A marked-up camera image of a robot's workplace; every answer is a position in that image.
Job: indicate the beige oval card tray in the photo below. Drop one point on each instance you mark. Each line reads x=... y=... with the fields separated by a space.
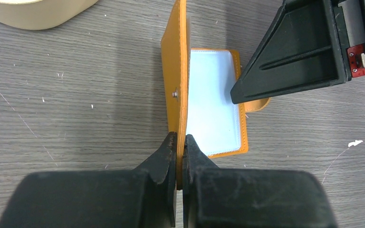
x=40 y=14

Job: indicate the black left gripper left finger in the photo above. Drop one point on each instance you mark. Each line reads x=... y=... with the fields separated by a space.
x=143 y=197

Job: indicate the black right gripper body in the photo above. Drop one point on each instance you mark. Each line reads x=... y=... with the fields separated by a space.
x=350 y=24

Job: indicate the orange leather card holder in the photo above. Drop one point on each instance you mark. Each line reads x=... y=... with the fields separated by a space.
x=197 y=85

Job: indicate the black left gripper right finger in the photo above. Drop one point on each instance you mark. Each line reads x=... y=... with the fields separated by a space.
x=215 y=197

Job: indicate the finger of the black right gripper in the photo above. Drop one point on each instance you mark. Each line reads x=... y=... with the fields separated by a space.
x=303 y=49

